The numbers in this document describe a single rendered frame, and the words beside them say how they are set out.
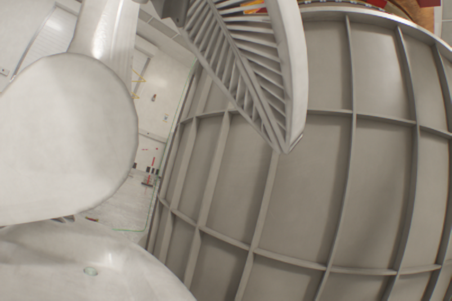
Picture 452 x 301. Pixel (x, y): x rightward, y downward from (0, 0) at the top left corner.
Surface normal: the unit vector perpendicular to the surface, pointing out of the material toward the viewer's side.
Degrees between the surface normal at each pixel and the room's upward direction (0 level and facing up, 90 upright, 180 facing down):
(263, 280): 90
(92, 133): 90
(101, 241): 73
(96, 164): 93
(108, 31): 90
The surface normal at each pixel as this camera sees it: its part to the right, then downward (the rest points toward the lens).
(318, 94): -0.45, -0.32
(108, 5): 0.58, -0.06
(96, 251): 0.63, -0.33
